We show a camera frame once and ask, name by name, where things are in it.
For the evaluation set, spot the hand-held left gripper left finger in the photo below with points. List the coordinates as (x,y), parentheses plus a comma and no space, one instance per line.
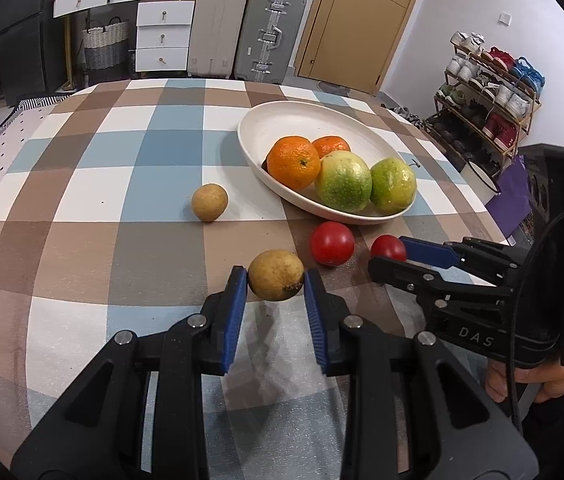
(234,310)

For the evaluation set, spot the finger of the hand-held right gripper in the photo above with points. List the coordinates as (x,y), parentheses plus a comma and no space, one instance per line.
(426,251)
(401,275)

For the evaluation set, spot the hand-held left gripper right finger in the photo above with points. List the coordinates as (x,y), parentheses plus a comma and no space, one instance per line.
(314,317)

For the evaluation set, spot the red tomato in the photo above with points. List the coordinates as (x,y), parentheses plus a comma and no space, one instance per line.
(387,248)
(332,243)

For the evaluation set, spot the large brown longan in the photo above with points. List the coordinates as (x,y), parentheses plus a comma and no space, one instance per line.
(276,275)

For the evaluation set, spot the yellow green round fruit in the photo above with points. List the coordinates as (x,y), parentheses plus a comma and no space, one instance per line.
(393,185)

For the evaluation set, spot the large green pink-blushed fruit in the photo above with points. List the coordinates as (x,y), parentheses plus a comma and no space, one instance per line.
(343,181)

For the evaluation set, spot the orange mandarin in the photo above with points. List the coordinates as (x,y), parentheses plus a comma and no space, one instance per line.
(294,162)
(331,146)

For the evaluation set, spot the cream round plate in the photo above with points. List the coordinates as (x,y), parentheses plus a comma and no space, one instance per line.
(272,125)

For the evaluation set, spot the person's right hand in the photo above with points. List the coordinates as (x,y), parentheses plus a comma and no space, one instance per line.
(556,382)

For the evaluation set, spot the white bucket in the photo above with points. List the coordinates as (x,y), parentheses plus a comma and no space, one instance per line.
(481,176)

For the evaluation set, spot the purple bag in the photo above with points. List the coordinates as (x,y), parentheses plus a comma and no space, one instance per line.
(509,200)

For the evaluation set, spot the small brown longan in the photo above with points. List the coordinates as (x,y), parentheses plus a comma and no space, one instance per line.
(209,202)

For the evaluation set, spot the checkered tablecloth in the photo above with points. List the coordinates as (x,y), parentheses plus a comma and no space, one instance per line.
(112,260)

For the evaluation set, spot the pile of worn sneakers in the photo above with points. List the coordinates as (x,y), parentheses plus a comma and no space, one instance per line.
(406,112)

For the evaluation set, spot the row of assorted shoes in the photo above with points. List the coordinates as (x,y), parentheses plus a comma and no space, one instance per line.
(501,97)

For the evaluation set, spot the wooden shoe rack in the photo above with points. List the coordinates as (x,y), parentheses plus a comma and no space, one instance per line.
(529,110)

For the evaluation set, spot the wooden door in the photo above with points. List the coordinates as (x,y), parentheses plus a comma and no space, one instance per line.
(356,35)

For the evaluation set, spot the beige suitcase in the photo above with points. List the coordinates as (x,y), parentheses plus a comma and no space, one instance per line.
(217,30)

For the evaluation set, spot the silver suitcase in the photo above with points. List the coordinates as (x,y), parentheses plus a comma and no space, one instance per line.
(257,25)

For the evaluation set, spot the white drawer desk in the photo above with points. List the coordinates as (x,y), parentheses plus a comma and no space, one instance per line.
(164,35)

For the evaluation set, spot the striped floor mat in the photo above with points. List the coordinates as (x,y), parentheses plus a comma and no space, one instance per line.
(37,102)

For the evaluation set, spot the woven laundry basket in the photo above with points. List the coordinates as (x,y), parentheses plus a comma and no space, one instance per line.
(104,45)

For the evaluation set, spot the white wall switch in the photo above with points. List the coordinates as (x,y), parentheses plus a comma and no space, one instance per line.
(505,18)

